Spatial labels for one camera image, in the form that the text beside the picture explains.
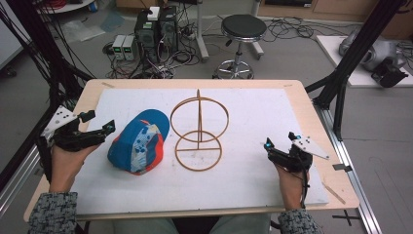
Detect aluminium rail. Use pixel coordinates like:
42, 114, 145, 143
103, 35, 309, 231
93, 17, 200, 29
313, 102, 383, 234

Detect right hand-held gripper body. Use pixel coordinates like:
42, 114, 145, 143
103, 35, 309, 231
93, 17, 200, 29
267, 135, 331, 174

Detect black computer tower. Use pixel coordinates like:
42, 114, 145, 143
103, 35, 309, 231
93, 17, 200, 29
158, 5, 179, 56
133, 9, 161, 63

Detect tangle of floor cables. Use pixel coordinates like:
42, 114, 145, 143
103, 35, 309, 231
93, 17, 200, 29
262, 15, 355, 44

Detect grey power supply unit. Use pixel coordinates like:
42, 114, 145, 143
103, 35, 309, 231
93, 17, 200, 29
111, 34, 127, 61
122, 34, 138, 61

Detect blue and orange cap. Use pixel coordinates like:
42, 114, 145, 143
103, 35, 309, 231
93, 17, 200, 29
106, 108, 171, 176

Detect person's left hand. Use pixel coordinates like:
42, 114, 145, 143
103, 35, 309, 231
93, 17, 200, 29
48, 142, 101, 195

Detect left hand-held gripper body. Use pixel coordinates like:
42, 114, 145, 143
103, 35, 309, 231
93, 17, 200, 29
41, 104, 108, 153

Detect white floor board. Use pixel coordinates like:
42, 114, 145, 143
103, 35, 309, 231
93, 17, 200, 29
316, 34, 413, 89

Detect white desk leg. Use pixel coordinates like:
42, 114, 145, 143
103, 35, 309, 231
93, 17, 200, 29
194, 0, 210, 63

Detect wooden ring hat stand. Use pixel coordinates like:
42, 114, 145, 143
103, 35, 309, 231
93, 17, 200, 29
169, 89, 230, 173

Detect thin wooden stick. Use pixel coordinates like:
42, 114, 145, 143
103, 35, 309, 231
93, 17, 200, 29
320, 182, 347, 206

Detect black metal frame post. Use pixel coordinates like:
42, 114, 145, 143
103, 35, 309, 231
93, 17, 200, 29
305, 0, 407, 141
0, 0, 95, 193

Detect white foam mat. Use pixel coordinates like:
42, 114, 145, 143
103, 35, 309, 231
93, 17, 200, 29
73, 87, 329, 216

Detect black device on board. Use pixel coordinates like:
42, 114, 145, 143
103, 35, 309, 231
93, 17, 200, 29
370, 58, 410, 89

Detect person's legs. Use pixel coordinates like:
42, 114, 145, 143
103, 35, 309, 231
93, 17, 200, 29
111, 214, 272, 234

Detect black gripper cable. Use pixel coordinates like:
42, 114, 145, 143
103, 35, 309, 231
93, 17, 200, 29
291, 160, 310, 210

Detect person's right hand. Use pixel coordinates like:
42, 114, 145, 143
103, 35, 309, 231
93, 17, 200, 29
274, 161, 311, 212

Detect black round stool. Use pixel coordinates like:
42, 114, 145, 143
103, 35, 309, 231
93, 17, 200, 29
211, 14, 268, 80

